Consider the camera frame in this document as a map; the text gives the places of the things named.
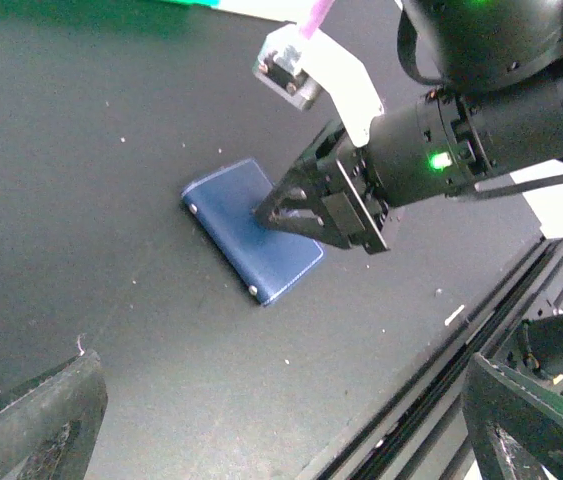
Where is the green bin left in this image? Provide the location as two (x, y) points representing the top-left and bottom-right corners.
(159, 0), (221, 8)

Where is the blue leather card holder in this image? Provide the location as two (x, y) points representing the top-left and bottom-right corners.
(181, 158), (325, 306)

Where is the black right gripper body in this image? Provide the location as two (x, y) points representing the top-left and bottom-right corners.
(310, 94), (476, 254)

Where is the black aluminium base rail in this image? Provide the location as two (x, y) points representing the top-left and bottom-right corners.
(301, 237), (563, 479)

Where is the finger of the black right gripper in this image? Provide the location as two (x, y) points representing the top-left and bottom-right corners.
(255, 150), (326, 215)
(254, 199), (331, 244)

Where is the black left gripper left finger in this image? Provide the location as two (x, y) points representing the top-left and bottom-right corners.
(0, 350), (108, 479)

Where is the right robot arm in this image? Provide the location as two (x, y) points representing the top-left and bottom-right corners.
(253, 1), (563, 254)

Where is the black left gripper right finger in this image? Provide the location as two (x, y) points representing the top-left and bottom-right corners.
(462, 354), (563, 479)

